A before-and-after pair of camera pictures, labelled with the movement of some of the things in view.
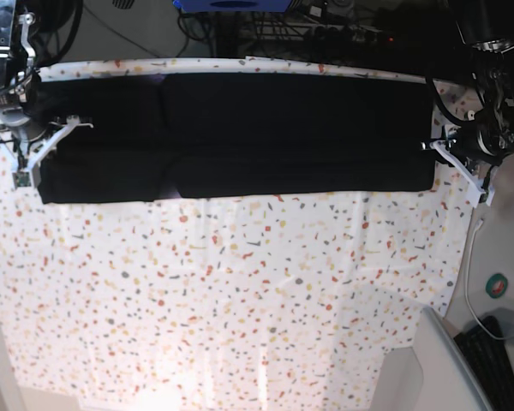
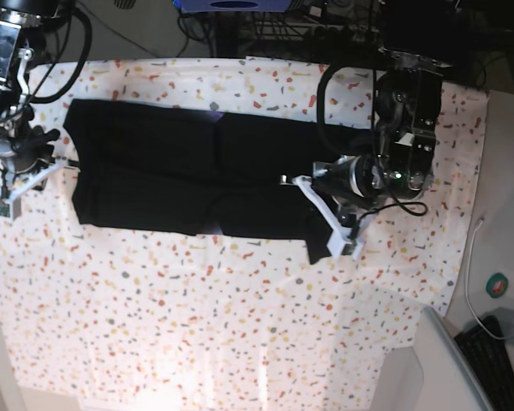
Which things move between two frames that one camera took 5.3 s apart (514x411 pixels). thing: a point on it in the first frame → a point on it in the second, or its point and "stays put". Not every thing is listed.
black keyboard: (490, 362) stays put
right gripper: (476, 144) → (349, 182)
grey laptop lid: (451, 379) stays put
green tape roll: (496, 285) stays put
